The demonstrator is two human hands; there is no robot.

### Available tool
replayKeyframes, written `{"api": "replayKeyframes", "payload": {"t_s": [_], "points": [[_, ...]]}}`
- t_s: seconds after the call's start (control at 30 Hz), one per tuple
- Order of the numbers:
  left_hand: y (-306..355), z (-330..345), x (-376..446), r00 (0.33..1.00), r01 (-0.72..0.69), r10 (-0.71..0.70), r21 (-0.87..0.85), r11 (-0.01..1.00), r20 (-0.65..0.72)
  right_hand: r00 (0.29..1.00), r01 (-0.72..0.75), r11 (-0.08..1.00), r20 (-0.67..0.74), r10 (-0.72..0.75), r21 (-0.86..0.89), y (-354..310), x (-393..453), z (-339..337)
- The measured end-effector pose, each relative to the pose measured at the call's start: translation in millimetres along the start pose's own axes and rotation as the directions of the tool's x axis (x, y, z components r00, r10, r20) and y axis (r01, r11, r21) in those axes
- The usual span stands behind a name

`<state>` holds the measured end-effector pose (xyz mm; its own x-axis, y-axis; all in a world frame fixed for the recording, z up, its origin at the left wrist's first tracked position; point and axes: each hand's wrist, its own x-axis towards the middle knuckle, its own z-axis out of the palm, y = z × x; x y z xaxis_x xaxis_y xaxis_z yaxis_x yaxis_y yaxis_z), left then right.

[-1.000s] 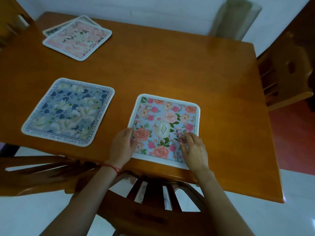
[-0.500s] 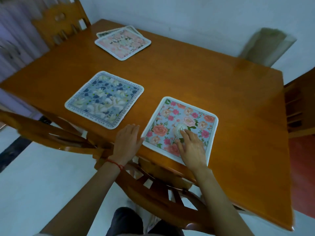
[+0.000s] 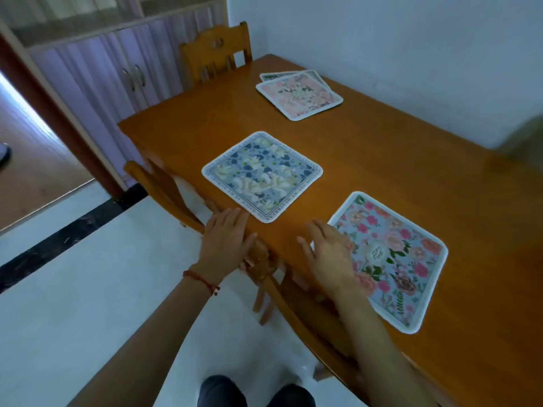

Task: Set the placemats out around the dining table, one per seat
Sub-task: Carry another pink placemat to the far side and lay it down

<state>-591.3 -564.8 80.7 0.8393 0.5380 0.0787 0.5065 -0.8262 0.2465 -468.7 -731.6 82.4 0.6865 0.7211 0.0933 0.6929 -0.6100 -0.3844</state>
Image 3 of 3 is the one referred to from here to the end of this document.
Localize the person's left hand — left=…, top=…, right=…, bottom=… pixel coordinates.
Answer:
left=193, top=207, right=258, bottom=285

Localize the person's right hand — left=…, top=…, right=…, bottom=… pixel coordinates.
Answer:
left=296, top=220, right=362, bottom=298

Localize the person's right forearm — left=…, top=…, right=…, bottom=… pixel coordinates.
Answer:
left=333, top=290, right=439, bottom=407

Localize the person's left forearm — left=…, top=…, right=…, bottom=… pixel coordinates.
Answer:
left=68, top=269, right=221, bottom=407

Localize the blue floral placemat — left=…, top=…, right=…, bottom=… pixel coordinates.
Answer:
left=201, top=131, right=324, bottom=224

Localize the wooden chair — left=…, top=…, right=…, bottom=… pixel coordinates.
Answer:
left=178, top=21, right=254, bottom=92
left=123, top=157, right=372, bottom=405

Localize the pink rose floral placemat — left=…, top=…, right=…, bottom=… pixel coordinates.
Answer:
left=311, top=191, right=449, bottom=335

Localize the pale pink floral placemat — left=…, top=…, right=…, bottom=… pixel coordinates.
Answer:
left=255, top=72, right=344, bottom=122

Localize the person's right leg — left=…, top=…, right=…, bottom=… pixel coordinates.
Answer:
left=266, top=383, right=317, bottom=407

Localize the person's leg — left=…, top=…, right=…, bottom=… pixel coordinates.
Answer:
left=197, top=374, right=250, bottom=407
left=266, top=383, right=317, bottom=407

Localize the green floral placemat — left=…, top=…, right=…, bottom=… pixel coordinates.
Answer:
left=259, top=70, right=331, bottom=90

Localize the person's left leg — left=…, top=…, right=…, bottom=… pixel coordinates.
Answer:
left=197, top=374, right=250, bottom=407

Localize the cabinet with purple curtained doors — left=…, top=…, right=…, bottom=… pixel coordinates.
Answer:
left=0, top=0, right=230, bottom=189

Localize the red string bracelet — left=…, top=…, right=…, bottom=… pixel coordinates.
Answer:
left=183, top=270, right=221, bottom=296

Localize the dark brown door frame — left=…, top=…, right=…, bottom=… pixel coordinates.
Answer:
left=0, top=33, right=127, bottom=199

